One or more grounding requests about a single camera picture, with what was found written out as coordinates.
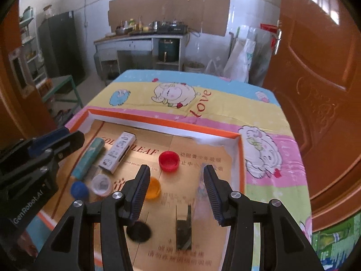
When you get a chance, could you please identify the white shelf rack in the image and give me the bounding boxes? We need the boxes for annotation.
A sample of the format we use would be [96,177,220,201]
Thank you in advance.
[19,6,48,96]

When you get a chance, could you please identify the metal strike plate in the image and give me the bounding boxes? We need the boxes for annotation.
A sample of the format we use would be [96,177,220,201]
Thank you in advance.
[8,48,31,96]

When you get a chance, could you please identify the red paper strip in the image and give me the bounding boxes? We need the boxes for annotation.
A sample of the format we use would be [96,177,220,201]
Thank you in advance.
[260,23,280,33]

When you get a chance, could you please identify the red bottle cap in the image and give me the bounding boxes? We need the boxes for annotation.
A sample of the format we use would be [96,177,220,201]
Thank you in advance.
[158,151,180,172]

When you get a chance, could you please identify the green printed cloth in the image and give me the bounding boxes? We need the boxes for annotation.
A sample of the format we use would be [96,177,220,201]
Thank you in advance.
[312,226,353,260]

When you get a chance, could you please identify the green stool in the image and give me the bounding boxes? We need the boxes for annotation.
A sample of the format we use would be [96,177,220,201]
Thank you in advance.
[42,75,83,110]

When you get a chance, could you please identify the orange round lid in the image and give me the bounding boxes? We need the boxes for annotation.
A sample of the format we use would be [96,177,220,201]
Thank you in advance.
[145,177,162,200]

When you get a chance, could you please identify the cardboard wall panel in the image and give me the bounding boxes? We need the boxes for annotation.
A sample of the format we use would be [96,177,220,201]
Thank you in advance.
[108,0,230,37]

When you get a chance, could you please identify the black round lid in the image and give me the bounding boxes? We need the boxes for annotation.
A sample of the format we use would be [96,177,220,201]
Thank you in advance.
[126,222,151,243]

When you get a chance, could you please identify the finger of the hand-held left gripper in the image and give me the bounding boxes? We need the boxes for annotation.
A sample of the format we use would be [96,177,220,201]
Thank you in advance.
[17,131,85,175]
[0,127,71,159]

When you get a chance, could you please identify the black refrigerator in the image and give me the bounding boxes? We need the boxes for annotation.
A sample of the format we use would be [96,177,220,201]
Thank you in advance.
[38,11,85,84]

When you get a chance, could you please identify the brown wooden door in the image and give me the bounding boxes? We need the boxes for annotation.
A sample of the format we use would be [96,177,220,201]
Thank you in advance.
[264,0,361,232]

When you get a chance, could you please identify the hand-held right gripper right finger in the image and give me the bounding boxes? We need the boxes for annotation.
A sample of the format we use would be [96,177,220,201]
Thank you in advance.
[203,164,325,271]

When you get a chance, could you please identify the orange-rimmed cardboard box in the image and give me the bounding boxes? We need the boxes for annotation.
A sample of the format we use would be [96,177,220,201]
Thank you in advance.
[37,106,246,271]

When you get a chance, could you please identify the black gas stove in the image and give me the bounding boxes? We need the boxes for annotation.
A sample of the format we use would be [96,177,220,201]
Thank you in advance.
[156,24,189,33]

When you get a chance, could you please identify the cartoon printed tablecloth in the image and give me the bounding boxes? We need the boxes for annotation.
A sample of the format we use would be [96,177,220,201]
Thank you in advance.
[37,69,313,271]

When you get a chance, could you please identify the white bottle cap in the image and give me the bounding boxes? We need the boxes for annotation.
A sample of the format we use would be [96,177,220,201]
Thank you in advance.
[91,173,113,197]

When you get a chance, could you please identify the brown wooden door frame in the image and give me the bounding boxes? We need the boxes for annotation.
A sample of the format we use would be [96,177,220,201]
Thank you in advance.
[0,0,57,147]

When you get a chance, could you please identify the blue bottle cap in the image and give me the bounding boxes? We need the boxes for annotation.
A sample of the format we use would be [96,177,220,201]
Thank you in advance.
[70,181,90,200]

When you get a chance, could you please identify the kitchen counter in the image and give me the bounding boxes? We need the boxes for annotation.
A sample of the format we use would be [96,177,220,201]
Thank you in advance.
[94,31,190,72]

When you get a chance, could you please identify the teal tube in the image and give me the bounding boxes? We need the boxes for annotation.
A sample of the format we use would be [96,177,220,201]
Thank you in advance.
[70,137,105,181]

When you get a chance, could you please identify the metal door handle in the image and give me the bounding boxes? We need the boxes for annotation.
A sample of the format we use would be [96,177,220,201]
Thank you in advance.
[273,20,283,55]

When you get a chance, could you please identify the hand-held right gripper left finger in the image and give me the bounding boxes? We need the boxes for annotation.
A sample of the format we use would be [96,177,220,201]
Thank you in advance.
[32,164,151,271]

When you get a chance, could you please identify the white printed small box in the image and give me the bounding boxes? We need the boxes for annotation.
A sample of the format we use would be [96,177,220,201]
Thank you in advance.
[99,131,136,174]

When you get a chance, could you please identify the large white plastic bag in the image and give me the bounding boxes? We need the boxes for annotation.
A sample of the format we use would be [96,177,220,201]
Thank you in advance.
[224,38,256,82]

